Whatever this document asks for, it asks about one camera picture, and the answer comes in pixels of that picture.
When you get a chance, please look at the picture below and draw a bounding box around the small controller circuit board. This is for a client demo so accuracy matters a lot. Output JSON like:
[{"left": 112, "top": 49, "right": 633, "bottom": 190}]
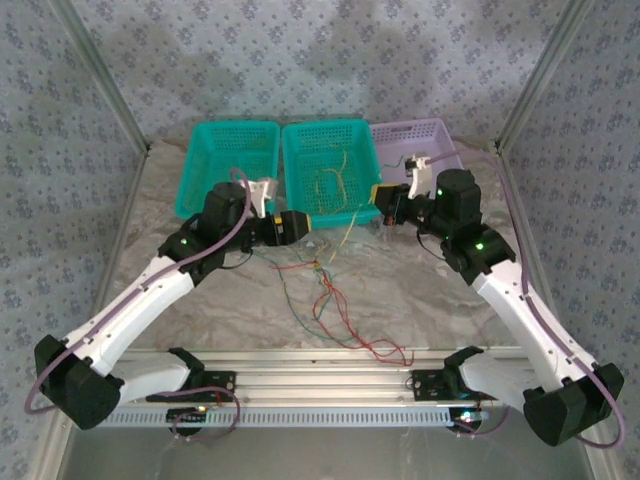
[
  {"left": 166, "top": 406, "right": 210, "bottom": 427},
  {"left": 448, "top": 407, "right": 490, "bottom": 432}
]

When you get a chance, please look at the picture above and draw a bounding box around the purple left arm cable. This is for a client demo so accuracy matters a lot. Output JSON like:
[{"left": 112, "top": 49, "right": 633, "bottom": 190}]
[{"left": 25, "top": 168, "right": 251, "bottom": 444}]

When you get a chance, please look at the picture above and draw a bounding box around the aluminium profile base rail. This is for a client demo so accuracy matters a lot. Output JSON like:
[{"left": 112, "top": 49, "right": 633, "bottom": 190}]
[{"left": 107, "top": 346, "right": 551, "bottom": 407}]

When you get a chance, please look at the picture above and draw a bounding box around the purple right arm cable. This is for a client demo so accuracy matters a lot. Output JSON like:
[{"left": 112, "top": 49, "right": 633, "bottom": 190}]
[{"left": 427, "top": 148, "right": 626, "bottom": 450}]

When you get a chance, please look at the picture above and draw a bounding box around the aluminium frame leg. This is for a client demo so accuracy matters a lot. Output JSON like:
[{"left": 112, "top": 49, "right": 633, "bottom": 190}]
[
  {"left": 29, "top": 414, "right": 76, "bottom": 480},
  {"left": 589, "top": 446, "right": 619, "bottom": 480}
]

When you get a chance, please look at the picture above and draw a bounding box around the slotted grey cable duct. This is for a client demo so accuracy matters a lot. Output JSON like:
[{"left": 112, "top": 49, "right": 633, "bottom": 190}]
[{"left": 102, "top": 404, "right": 484, "bottom": 430}]

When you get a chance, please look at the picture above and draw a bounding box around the teal plastic mesh basket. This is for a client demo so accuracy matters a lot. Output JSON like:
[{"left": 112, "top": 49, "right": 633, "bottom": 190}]
[
  {"left": 173, "top": 121, "right": 281, "bottom": 221},
  {"left": 282, "top": 121, "right": 384, "bottom": 231}
]

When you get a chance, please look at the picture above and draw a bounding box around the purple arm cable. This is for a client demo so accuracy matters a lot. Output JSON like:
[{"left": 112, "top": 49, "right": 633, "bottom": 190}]
[
  {"left": 427, "top": 148, "right": 626, "bottom": 450},
  {"left": 25, "top": 168, "right": 251, "bottom": 444}
]

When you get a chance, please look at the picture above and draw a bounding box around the aluminium frame post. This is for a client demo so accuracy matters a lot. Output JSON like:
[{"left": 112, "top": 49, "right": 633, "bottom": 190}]
[
  {"left": 49, "top": 0, "right": 152, "bottom": 153},
  {"left": 494, "top": 0, "right": 597, "bottom": 154}
]

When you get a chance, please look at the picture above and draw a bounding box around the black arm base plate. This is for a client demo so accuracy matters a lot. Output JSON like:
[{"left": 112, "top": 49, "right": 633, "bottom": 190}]
[
  {"left": 410, "top": 368, "right": 469, "bottom": 402},
  {"left": 144, "top": 368, "right": 237, "bottom": 404}
]

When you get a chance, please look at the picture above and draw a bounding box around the aluminium table side rail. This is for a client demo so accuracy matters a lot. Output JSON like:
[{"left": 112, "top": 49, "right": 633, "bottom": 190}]
[
  {"left": 74, "top": 147, "right": 151, "bottom": 341},
  {"left": 496, "top": 147, "right": 539, "bottom": 286}
]

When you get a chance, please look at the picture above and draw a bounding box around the lilac plastic mesh basket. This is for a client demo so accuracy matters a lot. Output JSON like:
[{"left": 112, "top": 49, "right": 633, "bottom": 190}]
[{"left": 368, "top": 118, "right": 471, "bottom": 216}]

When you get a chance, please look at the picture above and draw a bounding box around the grey metal panel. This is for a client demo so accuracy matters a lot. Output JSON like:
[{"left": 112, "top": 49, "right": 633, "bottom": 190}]
[{"left": 64, "top": 419, "right": 596, "bottom": 480}]

